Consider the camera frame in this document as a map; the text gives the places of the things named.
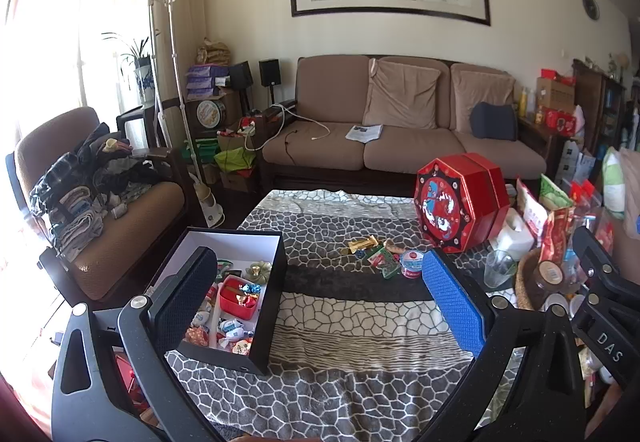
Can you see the dark blue pillow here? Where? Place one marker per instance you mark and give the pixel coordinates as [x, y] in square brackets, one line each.
[492, 122]

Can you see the green snack packet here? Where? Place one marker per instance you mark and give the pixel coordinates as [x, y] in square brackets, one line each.
[382, 262]

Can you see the tan sofa cushion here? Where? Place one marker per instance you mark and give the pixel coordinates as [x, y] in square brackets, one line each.
[400, 94]
[482, 87]

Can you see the red white pudding cup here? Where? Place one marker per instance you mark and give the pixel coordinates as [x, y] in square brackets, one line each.
[411, 264]

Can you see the yellow bags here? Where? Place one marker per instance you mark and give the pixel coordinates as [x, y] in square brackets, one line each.
[215, 53]

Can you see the red octagonal gift box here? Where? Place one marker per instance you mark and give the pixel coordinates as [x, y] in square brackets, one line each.
[442, 207]

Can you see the woven basket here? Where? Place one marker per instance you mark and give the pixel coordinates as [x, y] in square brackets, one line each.
[527, 284]

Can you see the white tissue pack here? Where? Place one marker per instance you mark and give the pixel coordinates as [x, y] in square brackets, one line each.
[515, 237]

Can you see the green shopping bag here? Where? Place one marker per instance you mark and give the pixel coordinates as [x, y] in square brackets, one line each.
[232, 159]

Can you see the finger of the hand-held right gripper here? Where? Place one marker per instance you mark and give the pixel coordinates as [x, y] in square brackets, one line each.
[592, 254]

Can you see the green snack bag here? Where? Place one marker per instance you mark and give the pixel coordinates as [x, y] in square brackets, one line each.
[555, 194]

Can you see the round wall clock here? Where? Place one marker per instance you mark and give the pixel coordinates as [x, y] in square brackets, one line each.
[591, 7]

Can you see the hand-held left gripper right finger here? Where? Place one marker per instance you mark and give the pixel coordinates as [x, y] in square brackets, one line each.
[452, 302]

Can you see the black rectangular box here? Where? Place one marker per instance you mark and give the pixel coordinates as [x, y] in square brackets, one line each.
[270, 302]

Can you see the round cookie tin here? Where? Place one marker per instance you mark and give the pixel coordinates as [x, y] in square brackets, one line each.
[210, 113]

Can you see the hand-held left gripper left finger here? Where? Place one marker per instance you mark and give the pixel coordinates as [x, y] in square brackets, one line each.
[185, 302]

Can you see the pile of wrapped candies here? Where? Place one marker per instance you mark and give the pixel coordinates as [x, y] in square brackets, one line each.
[232, 328]

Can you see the clear drinking glass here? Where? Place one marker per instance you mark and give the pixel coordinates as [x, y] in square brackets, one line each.
[497, 272]

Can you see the stack of purple packets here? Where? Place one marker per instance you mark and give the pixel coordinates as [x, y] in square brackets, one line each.
[205, 82]

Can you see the cardboard box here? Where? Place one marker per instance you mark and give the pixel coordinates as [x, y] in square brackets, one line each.
[552, 94]

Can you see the folded newspaper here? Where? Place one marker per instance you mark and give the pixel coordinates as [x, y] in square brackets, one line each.
[365, 133]

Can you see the pile of clothes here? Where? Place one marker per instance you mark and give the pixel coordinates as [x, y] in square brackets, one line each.
[80, 192]

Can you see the gold candy bar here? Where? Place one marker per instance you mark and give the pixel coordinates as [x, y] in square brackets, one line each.
[364, 243]

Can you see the white garment steamer stand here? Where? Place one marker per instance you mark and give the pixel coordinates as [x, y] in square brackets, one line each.
[212, 212]

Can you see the grey pebble-pattern blanket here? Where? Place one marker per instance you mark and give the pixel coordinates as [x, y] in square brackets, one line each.
[350, 322]

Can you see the green potted plant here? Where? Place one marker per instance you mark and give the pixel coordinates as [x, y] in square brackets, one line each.
[132, 49]

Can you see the red white snack bag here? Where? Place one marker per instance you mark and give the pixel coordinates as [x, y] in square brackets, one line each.
[531, 212]

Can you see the brown three-seat sofa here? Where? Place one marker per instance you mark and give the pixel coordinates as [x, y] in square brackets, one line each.
[320, 92]

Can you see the blue white porcelain vase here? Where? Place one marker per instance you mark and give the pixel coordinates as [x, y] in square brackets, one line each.
[145, 84]

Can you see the small red plastic tray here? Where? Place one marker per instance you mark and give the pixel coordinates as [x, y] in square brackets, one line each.
[237, 302]

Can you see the black speaker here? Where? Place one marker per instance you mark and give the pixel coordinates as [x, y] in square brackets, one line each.
[241, 74]
[270, 72]

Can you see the red foil snack bag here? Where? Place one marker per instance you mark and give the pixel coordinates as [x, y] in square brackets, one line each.
[557, 237]

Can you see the dark wooden shelf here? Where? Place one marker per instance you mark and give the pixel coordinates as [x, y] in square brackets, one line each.
[597, 107]

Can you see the brown armchair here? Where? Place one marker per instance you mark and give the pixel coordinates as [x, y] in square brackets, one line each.
[130, 222]

